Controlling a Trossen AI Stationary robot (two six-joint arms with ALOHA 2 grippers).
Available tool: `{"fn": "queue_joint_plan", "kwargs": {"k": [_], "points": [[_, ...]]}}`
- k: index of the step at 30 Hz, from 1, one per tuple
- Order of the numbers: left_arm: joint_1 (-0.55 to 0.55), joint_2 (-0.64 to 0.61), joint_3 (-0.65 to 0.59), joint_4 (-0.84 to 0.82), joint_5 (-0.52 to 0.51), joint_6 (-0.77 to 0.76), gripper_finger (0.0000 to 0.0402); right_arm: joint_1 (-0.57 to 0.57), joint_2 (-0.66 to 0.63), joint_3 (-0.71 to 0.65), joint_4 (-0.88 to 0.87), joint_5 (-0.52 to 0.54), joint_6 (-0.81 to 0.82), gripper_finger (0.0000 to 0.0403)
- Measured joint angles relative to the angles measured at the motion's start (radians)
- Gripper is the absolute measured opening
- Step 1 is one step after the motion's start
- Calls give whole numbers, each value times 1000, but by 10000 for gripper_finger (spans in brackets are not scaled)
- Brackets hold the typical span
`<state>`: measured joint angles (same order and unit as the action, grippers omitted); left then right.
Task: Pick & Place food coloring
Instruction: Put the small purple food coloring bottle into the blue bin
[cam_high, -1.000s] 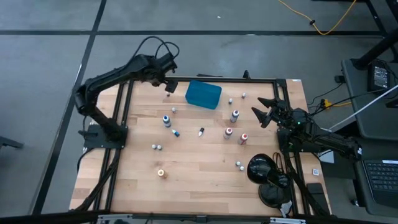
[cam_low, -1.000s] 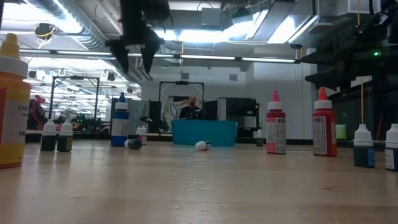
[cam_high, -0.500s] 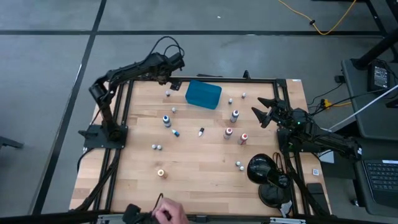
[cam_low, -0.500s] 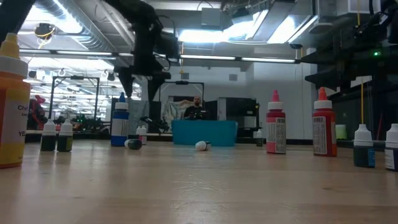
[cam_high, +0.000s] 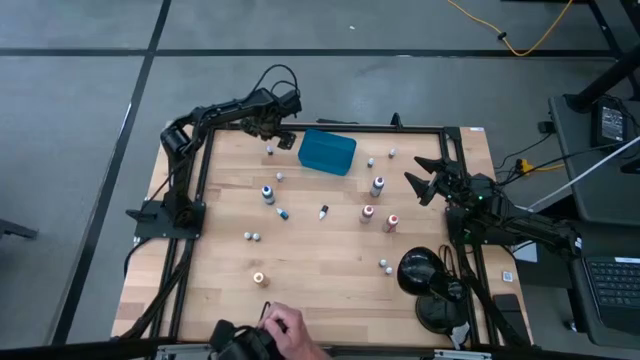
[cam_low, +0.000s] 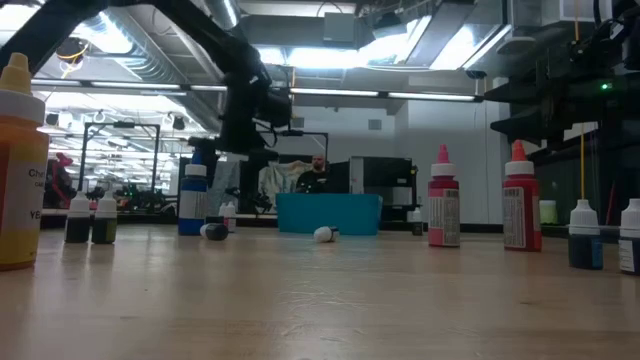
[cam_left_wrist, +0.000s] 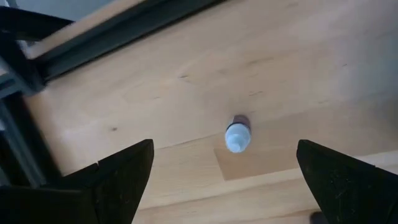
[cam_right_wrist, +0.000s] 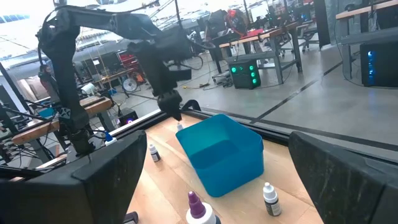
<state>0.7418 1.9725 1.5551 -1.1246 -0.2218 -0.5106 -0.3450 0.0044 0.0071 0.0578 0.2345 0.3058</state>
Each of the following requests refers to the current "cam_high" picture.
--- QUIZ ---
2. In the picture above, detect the blue plastic bin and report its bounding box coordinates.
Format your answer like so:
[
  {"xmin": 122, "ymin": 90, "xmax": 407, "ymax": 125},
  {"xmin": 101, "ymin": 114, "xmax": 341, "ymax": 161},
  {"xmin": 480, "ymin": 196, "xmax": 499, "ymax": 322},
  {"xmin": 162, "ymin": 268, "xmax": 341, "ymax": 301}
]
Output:
[{"xmin": 297, "ymin": 128, "xmax": 358, "ymax": 177}]

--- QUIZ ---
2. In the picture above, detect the person's hand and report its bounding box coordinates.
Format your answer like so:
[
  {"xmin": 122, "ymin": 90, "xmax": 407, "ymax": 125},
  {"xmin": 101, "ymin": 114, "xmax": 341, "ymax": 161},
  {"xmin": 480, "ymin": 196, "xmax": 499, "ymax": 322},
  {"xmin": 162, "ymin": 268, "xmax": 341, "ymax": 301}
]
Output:
[{"xmin": 257, "ymin": 301, "xmax": 332, "ymax": 360}]

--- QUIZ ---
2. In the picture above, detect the yellow power plug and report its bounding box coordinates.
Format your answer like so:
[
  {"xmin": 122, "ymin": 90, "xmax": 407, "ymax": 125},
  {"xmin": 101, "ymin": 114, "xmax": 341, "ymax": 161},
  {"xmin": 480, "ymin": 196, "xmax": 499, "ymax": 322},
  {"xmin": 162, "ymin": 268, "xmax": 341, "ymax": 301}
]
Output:
[{"xmin": 516, "ymin": 158, "xmax": 566, "ymax": 175}]

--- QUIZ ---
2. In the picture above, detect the black power adapter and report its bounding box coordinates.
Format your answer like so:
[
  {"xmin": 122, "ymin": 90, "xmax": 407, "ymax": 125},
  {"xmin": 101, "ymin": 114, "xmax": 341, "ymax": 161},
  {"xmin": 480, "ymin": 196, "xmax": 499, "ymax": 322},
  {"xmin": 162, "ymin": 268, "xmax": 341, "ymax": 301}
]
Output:
[{"xmin": 590, "ymin": 97, "xmax": 632, "ymax": 151}]

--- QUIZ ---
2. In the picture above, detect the flat black phone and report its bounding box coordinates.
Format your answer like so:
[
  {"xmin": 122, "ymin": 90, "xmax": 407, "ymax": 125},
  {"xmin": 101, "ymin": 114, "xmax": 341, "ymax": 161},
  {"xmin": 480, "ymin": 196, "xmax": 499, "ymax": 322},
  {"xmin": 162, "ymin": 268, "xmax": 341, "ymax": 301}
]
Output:
[{"xmin": 492, "ymin": 293, "xmax": 525, "ymax": 329}]

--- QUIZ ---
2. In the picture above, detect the black aluminium table frame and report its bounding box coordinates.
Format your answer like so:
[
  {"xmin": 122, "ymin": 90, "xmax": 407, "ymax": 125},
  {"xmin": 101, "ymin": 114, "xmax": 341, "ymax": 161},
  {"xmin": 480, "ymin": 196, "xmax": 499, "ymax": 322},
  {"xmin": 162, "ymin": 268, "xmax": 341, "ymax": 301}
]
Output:
[{"xmin": 112, "ymin": 112, "xmax": 534, "ymax": 351}]

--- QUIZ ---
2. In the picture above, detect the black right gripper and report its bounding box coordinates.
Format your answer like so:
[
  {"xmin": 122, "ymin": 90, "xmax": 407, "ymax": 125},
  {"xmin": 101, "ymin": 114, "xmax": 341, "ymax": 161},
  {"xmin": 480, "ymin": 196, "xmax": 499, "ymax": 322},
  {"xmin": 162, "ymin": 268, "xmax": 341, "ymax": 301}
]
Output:
[{"xmin": 403, "ymin": 156, "xmax": 497, "ymax": 207}]

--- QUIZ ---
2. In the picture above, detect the black stand leg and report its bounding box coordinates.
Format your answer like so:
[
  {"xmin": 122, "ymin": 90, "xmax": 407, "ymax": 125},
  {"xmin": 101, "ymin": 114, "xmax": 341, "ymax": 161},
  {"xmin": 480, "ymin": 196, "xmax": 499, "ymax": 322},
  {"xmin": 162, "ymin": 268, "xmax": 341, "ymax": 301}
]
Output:
[{"xmin": 564, "ymin": 49, "xmax": 640, "ymax": 114}]

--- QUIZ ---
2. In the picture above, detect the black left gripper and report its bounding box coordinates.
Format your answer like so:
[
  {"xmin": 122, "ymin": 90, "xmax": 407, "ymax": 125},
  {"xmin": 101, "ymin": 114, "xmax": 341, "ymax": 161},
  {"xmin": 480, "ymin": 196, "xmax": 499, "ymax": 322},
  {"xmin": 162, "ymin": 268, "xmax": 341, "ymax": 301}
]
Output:
[{"xmin": 239, "ymin": 101, "xmax": 298, "ymax": 150}]

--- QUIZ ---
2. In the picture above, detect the dark gray furniture foot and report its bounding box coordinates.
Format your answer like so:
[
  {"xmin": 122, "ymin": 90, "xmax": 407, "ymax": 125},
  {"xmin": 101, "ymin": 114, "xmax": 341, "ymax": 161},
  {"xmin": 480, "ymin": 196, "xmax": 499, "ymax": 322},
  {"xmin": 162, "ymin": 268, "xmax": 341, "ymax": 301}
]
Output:
[{"xmin": 0, "ymin": 218, "xmax": 39, "ymax": 240}]

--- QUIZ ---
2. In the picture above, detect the black desk lamp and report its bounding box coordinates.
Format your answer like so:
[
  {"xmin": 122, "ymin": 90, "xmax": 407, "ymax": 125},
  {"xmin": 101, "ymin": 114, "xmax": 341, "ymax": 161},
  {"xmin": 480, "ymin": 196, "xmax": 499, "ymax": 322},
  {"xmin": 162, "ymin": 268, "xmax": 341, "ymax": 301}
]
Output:
[{"xmin": 396, "ymin": 246, "xmax": 471, "ymax": 335}]

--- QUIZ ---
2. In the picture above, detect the white paper sheet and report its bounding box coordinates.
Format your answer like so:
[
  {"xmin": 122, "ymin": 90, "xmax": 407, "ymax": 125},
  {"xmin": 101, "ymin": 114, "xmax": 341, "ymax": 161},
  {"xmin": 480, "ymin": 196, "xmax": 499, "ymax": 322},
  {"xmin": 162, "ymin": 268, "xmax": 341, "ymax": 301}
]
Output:
[{"xmin": 513, "ymin": 240, "xmax": 539, "ymax": 264}]

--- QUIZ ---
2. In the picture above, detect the white rod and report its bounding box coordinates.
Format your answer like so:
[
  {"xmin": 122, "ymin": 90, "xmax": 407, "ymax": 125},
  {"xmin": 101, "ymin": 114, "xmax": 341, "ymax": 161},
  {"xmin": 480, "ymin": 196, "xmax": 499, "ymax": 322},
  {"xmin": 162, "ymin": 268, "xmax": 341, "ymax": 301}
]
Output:
[{"xmin": 527, "ymin": 135, "xmax": 640, "ymax": 211}]

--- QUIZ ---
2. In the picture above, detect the black hand-held device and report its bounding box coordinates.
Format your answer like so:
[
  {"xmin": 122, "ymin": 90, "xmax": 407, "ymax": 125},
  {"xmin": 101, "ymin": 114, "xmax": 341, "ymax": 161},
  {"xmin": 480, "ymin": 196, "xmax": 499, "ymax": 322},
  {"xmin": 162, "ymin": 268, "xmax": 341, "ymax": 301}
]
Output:
[{"xmin": 207, "ymin": 301, "xmax": 289, "ymax": 360}]

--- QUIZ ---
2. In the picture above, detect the black laptop keyboard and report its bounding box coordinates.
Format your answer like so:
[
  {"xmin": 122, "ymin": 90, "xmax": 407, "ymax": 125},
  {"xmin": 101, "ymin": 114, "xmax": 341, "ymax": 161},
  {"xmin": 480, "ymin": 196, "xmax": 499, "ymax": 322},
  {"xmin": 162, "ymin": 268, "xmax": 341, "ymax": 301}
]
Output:
[{"xmin": 569, "ymin": 254, "xmax": 640, "ymax": 349}]

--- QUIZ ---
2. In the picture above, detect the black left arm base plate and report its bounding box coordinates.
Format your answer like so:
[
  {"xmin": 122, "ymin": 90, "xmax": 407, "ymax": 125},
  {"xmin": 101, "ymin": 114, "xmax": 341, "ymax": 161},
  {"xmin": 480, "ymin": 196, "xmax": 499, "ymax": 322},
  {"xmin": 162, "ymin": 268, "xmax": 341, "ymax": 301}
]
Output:
[{"xmin": 125, "ymin": 199, "xmax": 207, "ymax": 240}]

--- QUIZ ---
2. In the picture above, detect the dark gray side desk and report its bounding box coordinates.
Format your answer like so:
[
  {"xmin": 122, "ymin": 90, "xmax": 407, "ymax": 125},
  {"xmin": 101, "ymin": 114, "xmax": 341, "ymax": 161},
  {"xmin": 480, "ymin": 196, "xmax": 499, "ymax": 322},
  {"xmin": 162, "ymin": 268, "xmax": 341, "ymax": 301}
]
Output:
[{"xmin": 547, "ymin": 92, "xmax": 640, "ymax": 226}]

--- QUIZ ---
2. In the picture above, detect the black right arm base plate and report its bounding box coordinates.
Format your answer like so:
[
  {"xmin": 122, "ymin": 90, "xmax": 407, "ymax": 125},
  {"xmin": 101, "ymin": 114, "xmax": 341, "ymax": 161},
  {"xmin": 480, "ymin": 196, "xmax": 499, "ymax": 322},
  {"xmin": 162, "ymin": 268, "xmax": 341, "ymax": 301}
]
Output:
[{"xmin": 446, "ymin": 205, "xmax": 516, "ymax": 247}]

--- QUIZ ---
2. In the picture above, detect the yellow extension cable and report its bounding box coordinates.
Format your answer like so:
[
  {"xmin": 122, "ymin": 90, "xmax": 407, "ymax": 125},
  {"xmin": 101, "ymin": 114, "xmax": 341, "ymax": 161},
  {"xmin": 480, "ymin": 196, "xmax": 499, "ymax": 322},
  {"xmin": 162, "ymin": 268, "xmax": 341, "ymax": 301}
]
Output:
[{"xmin": 447, "ymin": 0, "xmax": 575, "ymax": 57}]

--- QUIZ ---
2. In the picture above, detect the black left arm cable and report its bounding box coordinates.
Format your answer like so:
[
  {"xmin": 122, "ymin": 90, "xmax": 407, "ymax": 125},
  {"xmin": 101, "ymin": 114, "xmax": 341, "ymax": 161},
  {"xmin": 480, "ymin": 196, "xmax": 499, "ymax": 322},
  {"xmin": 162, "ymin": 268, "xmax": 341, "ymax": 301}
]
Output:
[{"xmin": 252, "ymin": 63, "xmax": 301, "ymax": 100}]

